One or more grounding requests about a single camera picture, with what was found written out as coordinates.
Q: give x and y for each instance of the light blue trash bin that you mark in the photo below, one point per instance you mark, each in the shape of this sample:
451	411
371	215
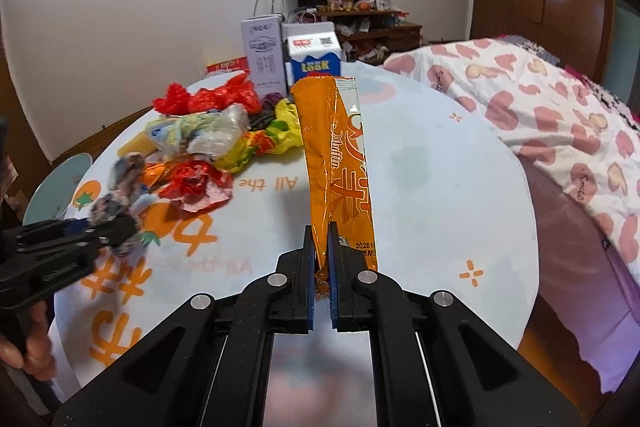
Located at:
55	187

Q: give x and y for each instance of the purple bed sheet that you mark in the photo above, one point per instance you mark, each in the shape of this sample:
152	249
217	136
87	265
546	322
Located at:
575	287

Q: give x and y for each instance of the dark patterned wrapper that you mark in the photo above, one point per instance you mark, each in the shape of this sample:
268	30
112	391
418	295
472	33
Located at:
125	172

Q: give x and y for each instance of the clear crumpled plastic bag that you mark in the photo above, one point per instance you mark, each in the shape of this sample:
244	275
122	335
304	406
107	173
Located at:
222	132

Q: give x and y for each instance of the wooden television cabinet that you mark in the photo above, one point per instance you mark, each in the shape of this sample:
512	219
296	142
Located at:
395	34

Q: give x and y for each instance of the yellow stick packet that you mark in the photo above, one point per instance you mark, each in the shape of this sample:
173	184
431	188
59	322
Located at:
135	144

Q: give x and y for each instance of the person's left hand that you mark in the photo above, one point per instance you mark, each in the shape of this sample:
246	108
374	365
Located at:
40	357

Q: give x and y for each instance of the yellow plastic wrapper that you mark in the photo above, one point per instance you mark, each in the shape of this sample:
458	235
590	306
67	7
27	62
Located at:
287	127

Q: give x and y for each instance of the blue white milk carton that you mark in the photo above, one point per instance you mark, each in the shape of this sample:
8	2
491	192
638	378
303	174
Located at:
312	67

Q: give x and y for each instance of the red plastic bag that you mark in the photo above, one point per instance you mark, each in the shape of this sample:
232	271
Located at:
220	97

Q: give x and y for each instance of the black foam net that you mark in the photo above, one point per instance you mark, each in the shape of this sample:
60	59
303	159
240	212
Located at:
260	121

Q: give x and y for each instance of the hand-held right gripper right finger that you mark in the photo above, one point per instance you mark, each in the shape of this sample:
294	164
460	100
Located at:
334	307

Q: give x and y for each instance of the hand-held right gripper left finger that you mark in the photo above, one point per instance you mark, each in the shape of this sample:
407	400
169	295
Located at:
310	307

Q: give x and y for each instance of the long orange snack wrapper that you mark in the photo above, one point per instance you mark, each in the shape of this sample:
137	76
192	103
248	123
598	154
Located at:
325	147

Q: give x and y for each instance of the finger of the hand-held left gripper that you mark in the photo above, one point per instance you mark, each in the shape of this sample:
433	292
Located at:
75	227
115	232

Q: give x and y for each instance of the pink heart print blanket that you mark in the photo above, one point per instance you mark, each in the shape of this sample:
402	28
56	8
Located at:
550	117

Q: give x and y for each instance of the pale printed wrapper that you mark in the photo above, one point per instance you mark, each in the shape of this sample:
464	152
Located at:
172	132

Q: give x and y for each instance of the grey-white tall carton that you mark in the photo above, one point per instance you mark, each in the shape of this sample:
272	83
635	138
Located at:
262	52

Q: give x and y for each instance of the purple crumpled wrapper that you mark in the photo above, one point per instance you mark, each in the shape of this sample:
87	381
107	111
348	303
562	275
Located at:
272	98

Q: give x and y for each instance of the white printed tablecloth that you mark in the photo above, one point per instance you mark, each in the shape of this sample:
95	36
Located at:
425	187

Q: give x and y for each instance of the yellow red green wrapper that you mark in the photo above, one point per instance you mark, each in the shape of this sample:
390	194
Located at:
245	152

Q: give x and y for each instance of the red crumpled wrapper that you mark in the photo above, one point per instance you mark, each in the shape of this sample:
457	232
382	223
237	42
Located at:
192	182

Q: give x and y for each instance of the small orange wrapper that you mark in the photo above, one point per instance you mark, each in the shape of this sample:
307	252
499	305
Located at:
155	174

